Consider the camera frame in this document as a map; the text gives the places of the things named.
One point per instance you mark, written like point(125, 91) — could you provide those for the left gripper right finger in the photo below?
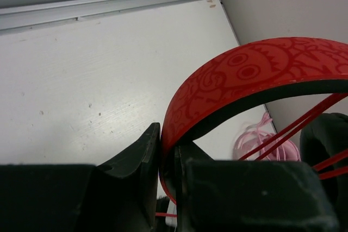
point(222, 195)

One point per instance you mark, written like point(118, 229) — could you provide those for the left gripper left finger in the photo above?
point(118, 195)

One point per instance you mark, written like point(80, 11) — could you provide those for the red black headphones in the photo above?
point(245, 77)

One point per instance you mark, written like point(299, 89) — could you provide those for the aluminium table frame rail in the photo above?
point(29, 16)

